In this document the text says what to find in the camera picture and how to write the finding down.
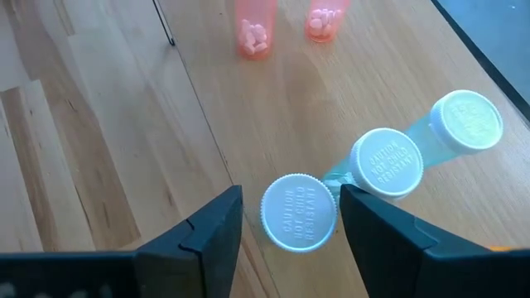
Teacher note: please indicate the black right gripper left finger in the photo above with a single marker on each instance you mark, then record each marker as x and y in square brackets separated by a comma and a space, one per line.
[198, 252]

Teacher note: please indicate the teal medicine bottle white cap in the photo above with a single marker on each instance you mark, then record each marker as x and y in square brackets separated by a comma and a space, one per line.
[459, 124]
[299, 213]
[385, 162]

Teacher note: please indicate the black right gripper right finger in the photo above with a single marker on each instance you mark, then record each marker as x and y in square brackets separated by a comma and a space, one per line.
[397, 256]

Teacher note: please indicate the wooden shelf black metal frame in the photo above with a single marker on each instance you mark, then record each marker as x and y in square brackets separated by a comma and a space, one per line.
[331, 103]

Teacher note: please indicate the red medicine bottle white cap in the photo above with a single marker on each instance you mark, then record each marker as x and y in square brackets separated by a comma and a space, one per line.
[254, 31]
[324, 20]

